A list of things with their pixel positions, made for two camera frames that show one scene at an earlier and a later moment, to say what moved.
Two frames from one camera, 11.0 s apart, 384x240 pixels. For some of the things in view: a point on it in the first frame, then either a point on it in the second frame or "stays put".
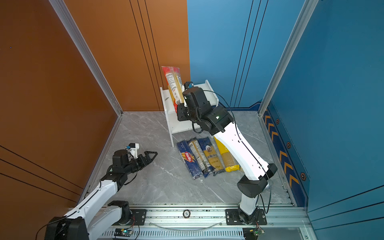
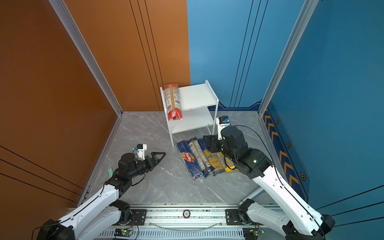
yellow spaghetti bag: x=230 y=163 stays put
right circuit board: x=252 y=233 stays put
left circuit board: x=123 y=232 stays put
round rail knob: x=186 y=213 stays put
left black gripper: x=146 y=157 to x=147 y=160
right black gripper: x=181 y=108 to x=211 y=143
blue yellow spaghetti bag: x=211 y=155 stays put
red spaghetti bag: x=174 y=83 to x=172 y=93
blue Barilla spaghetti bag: x=189 y=159 stays put
